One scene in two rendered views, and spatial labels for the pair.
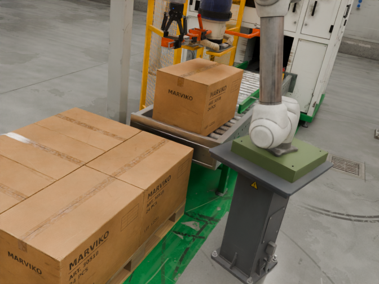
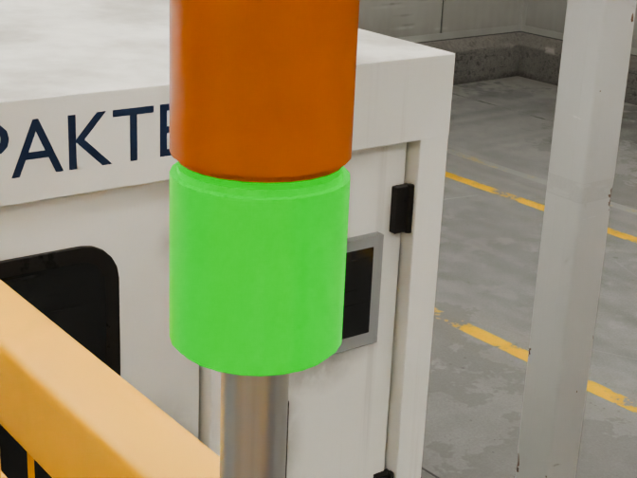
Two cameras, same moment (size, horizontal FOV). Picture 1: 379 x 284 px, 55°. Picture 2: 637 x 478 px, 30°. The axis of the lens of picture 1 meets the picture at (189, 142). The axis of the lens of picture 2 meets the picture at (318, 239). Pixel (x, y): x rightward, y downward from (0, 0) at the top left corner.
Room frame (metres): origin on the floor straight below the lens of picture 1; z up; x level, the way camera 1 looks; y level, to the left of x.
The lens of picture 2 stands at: (3.40, 0.29, 2.31)
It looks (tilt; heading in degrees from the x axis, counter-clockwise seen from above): 20 degrees down; 300
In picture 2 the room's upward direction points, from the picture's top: 3 degrees clockwise
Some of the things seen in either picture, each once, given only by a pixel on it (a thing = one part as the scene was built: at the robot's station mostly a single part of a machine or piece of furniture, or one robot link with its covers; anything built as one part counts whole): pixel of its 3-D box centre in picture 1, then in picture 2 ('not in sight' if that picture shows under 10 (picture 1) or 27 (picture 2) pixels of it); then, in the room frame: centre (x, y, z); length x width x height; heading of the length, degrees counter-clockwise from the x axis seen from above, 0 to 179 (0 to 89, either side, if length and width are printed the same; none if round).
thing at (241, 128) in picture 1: (262, 108); not in sight; (3.21, -0.63, 0.50); 2.31 x 0.05 x 0.19; 158
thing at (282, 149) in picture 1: (278, 141); not in sight; (1.76, -0.47, 0.84); 0.22 x 0.18 x 0.06; 133
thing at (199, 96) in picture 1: (198, 95); not in sight; (2.57, -0.02, 0.75); 0.60 x 0.40 x 0.40; 154
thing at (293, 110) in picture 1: (282, 118); not in sight; (1.74, -0.45, 0.98); 0.18 x 0.16 x 0.22; 153
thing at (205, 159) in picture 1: (171, 144); not in sight; (2.25, 0.12, 0.48); 0.70 x 0.03 x 0.15; 68
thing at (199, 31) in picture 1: (197, 34); not in sight; (2.37, 0.05, 1.22); 0.10 x 0.08 x 0.06; 69
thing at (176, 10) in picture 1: (176, 12); not in sight; (2.05, 0.18, 1.38); 0.08 x 0.07 x 0.09; 67
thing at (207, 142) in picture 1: (173, 131); not in sight; (2.25, 0.12, 0.58); 0.70 x 0.03 x 0.06; 68
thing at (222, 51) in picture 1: (221, 47); not in sight; (2.57, -0.13, 1.12); 0.34 x 0.10 x 0.05; 159
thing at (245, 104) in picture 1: (268, 88); not in sight; (3.56, -0.71, 0.60); 1.60 x 0.10 x 0.09; 158
